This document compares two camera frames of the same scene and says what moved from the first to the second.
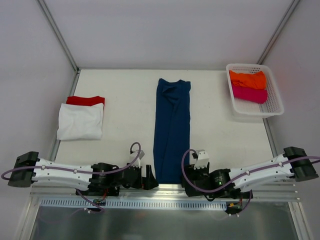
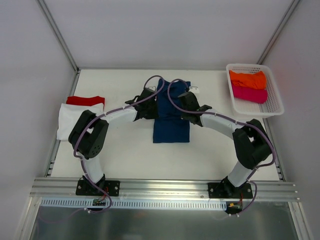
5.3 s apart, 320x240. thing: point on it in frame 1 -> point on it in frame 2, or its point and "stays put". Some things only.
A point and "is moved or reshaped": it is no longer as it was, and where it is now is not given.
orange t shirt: [255, 80] stays put
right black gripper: [186, 178] -> [186, 105]
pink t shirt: [249, 94] stays put
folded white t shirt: [79, 122] stays put
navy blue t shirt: [172, 129] is moved or reshaped
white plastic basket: [254, 91] stays put
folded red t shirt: [85, 101] stays put
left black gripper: [144, 180] -> [152, 106]
